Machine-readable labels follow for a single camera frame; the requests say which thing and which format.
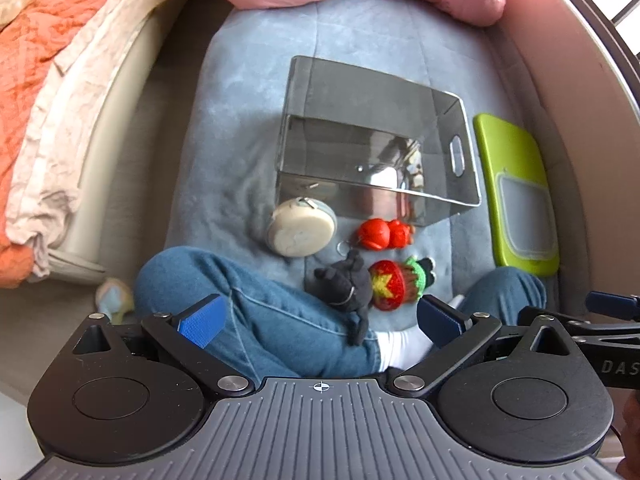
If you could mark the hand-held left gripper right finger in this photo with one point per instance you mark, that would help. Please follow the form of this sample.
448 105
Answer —
440 322

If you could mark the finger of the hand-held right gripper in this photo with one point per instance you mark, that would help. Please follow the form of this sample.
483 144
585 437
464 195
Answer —
612 305
610 334

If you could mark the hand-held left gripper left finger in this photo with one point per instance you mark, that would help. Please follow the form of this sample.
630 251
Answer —
202 322

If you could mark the red green knitted doll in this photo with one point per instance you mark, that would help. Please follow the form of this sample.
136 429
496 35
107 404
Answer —
390 285

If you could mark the red rubber toy figure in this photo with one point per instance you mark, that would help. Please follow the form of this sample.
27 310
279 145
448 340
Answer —
382 234

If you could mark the green box lid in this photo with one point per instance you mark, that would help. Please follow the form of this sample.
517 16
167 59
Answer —
515 170

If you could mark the clear plastic storage box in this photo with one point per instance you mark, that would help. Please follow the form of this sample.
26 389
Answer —
370 150

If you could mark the person's right forearm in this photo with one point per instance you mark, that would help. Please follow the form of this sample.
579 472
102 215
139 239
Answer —
631 425

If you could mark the white sock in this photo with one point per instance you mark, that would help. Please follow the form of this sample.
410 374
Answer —
402 350

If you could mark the person's left leg in jeans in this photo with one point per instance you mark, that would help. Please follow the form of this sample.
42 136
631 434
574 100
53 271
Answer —
270 310

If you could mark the person's leg in jeans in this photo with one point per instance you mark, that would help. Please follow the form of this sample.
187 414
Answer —
270 310
505 290

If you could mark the person's right leg in jeans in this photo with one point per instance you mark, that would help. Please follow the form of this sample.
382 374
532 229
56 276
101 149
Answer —
505 290

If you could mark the pastel plush toy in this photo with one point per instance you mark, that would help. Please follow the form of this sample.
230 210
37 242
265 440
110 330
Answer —
112 300

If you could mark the beige cushion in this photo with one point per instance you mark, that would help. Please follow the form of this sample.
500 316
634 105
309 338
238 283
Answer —
125 160

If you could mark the beige padded bed bumper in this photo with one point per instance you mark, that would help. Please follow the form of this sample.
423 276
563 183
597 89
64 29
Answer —
570 85

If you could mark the orange and beige blanket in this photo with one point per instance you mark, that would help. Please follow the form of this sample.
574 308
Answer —
65 135

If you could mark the dark crib rail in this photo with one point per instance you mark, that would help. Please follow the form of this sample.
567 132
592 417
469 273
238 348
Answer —
600 25

